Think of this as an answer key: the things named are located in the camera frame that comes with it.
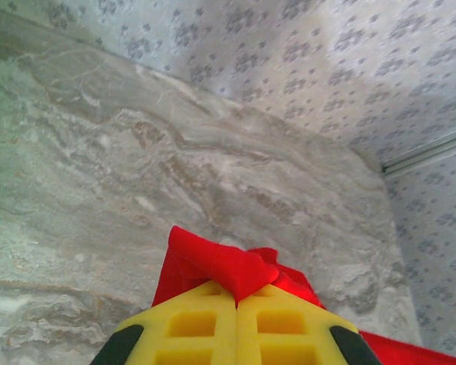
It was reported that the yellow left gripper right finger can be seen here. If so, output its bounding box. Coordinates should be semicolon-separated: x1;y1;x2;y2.
234;283;383;365

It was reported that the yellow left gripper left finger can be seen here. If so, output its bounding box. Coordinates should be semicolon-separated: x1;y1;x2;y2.
90;280;239;365

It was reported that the red t-shirt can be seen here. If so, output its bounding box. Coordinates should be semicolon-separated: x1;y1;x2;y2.
150;225;456;365

